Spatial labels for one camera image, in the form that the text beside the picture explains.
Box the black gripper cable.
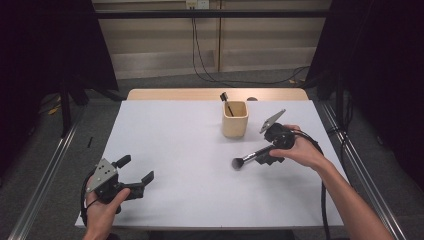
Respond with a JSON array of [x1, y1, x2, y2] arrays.
[[79, 169, 102, 228], [290, 129, 332, 240]]

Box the wooden table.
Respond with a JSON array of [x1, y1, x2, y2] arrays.
[[126, 87, 310, 102]]

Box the beige square brush holder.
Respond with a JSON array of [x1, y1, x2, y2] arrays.
[[221, 100, 250, 139]]

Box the person's left hand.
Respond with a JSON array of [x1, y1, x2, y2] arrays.
[[84, 187, 132, 236]]

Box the aluminium floor rail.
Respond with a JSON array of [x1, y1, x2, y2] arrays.
[[8, 99, 88, 240], [319, 100, 407, 240]]

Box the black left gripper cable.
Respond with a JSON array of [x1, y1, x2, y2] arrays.
[[79, 169, 102, 228]]

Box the vertical wall conduit strip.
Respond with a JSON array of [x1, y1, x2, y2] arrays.
[[215, 0, 224, 73]]

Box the person's right hand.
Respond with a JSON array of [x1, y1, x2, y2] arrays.
[[268, 124, 330, 172]]

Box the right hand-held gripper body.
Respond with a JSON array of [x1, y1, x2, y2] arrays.
[[259, 108, 297, 150]]

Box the white wall socket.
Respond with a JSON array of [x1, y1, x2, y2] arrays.
[[185, 0, 210, 10]]

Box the white table mat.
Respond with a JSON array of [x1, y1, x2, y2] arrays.
[[74, 99, 349, 230]]

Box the black stand post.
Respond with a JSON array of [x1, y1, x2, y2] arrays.
[[59, 83, 73, 138]]

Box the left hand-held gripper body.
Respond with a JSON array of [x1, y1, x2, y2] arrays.
[[85, 157, 145, 205]]

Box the black power cable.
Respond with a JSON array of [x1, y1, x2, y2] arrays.
[[191, 18, 301, 84], [191, 8, 311, 87]]

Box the black curtain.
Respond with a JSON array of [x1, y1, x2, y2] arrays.
[[0, 0, 120, 174], [304, 0, 424, 191]]

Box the black horizontal frame bar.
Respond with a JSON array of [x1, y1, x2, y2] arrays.
[[94, 9, 331, 20]]

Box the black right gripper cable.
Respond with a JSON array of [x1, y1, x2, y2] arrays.
[[290, 129, 332, 240]]

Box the large black makeup brush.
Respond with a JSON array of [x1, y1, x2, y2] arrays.
[[231, 143, 279, 171]]

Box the thin black makeup brush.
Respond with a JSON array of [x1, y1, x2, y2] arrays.
[[219, 92, 235, 118]]

